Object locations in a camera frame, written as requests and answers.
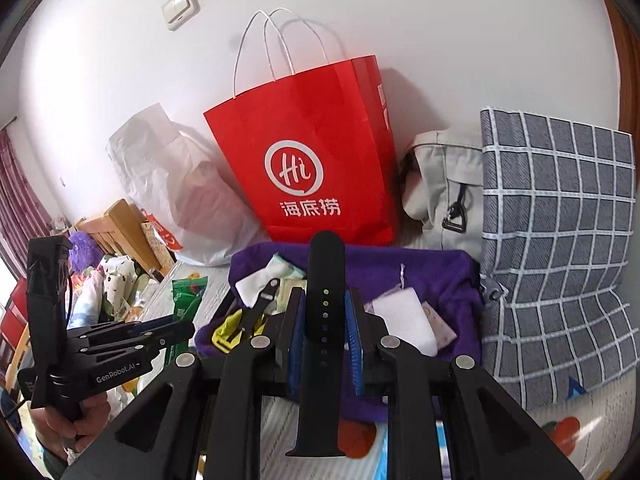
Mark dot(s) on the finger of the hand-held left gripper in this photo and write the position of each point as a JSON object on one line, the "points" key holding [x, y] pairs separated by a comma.
{"points": [[170, 335], [150, 323]]}

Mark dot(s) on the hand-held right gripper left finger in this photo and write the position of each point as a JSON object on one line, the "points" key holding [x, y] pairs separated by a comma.
{"points": [[296, 340]]}

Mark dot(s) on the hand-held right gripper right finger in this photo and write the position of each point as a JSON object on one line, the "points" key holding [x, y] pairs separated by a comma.
{"points": [[355, 340]]}

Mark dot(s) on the yellow fabric pouch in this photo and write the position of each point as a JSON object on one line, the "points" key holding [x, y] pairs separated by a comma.
{"points": [[225, 332]]}

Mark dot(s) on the white sponge block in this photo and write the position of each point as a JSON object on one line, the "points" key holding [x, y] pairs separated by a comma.
{"points": [[405, 315]]}

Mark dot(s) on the light green small box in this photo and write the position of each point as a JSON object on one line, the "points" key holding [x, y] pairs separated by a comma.
{"points": [[291, 272]]}

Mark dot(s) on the white tissue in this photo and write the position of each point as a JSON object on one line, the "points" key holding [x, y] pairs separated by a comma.
{"points": [[255, 282]]}

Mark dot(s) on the fruit print packet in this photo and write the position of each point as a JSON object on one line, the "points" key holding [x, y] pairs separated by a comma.
{"points": [[440, 327]]}

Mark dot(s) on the purple fabric storage basket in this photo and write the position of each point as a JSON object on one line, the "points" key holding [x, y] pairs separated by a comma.
{"points": [[435, 280]]}

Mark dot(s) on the person's left hand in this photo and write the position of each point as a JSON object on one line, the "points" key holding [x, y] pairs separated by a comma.
{"points": [[92, 420]]}

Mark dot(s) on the green snack packet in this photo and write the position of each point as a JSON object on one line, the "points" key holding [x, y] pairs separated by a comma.
{"points": [[187, 300]]}

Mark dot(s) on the white printed bedding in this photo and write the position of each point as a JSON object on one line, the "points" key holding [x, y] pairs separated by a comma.
{"points": [[117, 275]]}

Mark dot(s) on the purple plush toy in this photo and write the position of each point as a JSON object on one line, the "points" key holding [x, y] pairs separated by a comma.
{"points": [[82, 255]]}

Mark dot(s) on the brown patterned box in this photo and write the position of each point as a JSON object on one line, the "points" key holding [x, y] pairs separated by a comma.
{"points": [[157, 252]]}

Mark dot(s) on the wooden bed headboard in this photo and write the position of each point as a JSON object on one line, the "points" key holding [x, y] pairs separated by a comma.
{"points": [[120, 220]]}

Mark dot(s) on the red striped curtain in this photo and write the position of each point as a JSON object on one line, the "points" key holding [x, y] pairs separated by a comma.
{"points": [[15, 200]]}

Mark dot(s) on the blue tissue pack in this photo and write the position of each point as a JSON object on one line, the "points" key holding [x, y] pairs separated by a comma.
{"points": [[442, 440]]}

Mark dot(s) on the white plastic shopping bag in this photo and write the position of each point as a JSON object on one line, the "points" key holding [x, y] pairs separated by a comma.
{"points": [[200, 200]]}

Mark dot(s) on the beige canvas bag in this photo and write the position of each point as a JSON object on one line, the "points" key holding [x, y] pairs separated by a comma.
{"points": [[440, 175]]}

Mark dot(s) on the grey checked cushion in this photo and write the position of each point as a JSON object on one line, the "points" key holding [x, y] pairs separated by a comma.
{"points": [[550, 260]]}

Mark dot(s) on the red paper bag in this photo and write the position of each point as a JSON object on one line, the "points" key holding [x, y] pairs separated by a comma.
{"points": [[325, 120]]}

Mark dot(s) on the fruit print tablecloth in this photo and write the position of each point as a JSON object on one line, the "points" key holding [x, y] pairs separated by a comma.
{"points": [[590, 425]]}

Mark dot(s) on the white light switch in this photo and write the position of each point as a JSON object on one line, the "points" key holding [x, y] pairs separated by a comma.
{"points": [[180, 6]]}

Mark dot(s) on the brown wooden door frame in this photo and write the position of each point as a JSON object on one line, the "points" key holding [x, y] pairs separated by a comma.
{"points": [[625, 60]]}

